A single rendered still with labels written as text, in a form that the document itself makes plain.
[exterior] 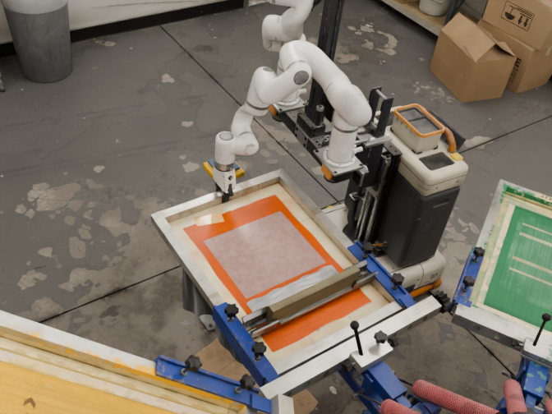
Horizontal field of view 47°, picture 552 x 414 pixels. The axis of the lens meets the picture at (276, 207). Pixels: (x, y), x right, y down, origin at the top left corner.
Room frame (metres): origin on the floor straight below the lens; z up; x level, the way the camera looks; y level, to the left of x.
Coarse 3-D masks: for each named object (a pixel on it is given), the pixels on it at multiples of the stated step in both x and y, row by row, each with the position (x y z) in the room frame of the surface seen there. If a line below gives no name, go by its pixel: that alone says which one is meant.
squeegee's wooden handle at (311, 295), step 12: (336, 276) 1.40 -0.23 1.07; (348, 276) 1.41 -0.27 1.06; (312, 288) 1.33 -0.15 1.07; (324, 288) 1.34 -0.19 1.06; (336, 288) 1.38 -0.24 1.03; (288, 300) 1.27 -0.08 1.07; (300, 300) 1.28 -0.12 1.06; (312, 300) 1.32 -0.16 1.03; (276, 312) 1.22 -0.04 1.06; (288, 312) 1.26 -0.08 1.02
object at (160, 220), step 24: (216, 192) 1.80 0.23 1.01; (240, 192) 1.83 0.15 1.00; (288, 192) 1.89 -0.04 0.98; (168, 216) 1.64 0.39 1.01; (312, 216) 1.76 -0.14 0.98; (168, 240) 1.52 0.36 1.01; (336, 240) 1.64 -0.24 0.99; (192, 264) 1.42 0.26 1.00; (384, 312) 1.33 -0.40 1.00; (336, 336) 1.21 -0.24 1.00; (288, 360) 1.10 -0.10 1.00; (264, 384) 1.02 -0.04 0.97
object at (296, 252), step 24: (240, 216) 1.72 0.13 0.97; (264, 216) 1.74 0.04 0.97; (288, 216) 1.76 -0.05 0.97; (264, 240) 1.62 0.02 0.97; (288, 240) 1.63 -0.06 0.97; (312, 240) 1.65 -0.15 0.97; (288, 264) 1.51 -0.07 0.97; (312, 264) 1.53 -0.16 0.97; (336, 264) 1.54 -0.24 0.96; (336, 312) 1.33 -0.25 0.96
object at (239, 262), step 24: (192, 240) 1.57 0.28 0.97; (216, 240) 1.58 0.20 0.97; (240, 240) 1.60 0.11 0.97; (216, 264) 1.47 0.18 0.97; (240, 264) 1.48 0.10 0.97; (264, 264) 1.50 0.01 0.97; (240, 288) 1.38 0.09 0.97; (264, 288) 1.39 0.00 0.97; (312, 312) 1.32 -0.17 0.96; (264, 336) 1.20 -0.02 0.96; (288, 336) 1.21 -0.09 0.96
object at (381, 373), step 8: (376, 368) 1.08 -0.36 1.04; (384, 368) 1.08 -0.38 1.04; (376, 376) 1.05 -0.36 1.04; (384, 376) 1.05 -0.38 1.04; (392, 376) 1.06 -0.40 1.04; (376, 384) 1.03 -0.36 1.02; (384, 384) 1.03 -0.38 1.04; (392, 384) 1.03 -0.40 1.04; (400, 384) 1.03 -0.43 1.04; (376, 392) 1.03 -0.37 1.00; (384, 392) 1.01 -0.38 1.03; (392, 392) 1.01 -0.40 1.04; (400, 392) 1.01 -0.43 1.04; (384, 400) 1.00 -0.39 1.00
